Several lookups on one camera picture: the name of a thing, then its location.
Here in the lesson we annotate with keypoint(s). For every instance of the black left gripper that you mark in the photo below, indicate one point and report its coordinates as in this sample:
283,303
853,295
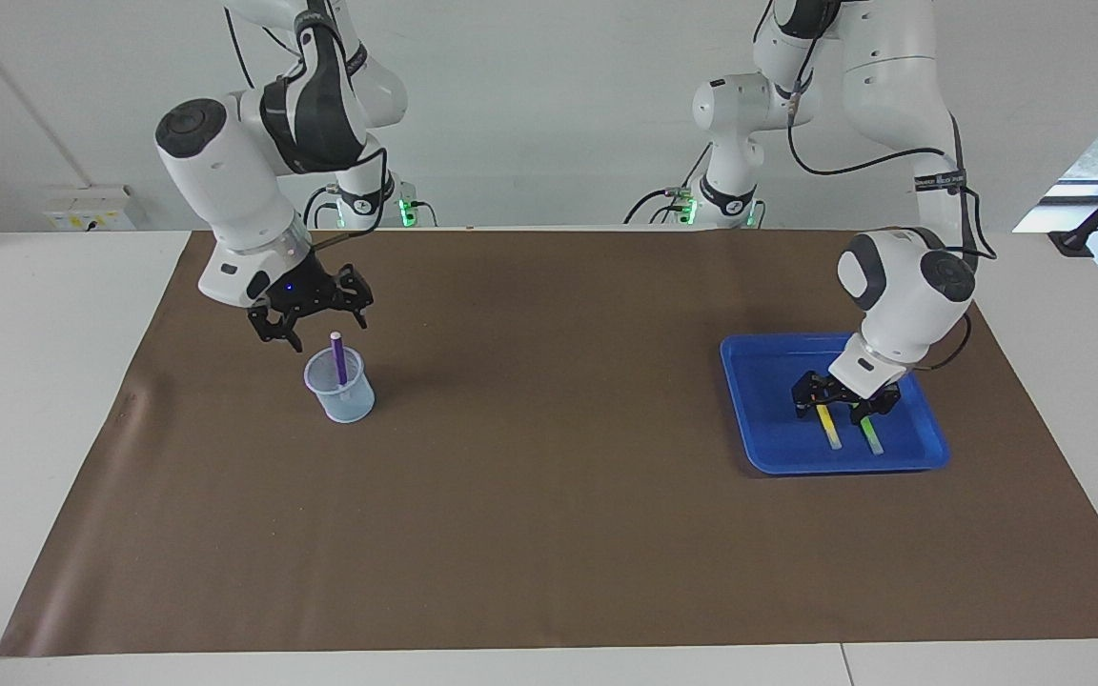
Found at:
844,389

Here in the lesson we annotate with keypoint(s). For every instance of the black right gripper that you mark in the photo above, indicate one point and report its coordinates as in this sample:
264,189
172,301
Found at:
311,291

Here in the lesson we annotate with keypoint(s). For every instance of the yellow pen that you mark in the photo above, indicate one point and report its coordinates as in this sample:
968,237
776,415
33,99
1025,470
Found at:
831,433

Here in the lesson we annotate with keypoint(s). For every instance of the purple pen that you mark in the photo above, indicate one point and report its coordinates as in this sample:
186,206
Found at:
339,357

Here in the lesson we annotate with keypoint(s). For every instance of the green pen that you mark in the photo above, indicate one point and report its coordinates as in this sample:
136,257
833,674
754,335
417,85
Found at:
871,440

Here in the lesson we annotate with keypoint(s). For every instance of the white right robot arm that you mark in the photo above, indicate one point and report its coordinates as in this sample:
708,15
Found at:
225,181

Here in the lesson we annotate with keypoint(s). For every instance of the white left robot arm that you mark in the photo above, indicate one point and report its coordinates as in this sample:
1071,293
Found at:
902,286

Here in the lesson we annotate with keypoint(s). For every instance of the blue plastic tray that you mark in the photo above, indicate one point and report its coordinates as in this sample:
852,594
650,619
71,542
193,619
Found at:
778,448

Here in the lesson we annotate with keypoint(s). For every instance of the white mesh pen cup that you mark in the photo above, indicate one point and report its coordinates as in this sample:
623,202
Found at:
344,405

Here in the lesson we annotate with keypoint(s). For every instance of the brown paper table mat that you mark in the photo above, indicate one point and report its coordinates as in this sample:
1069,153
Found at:
549,534

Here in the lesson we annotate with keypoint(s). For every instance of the white wall socket box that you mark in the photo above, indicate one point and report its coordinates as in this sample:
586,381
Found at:
91,210

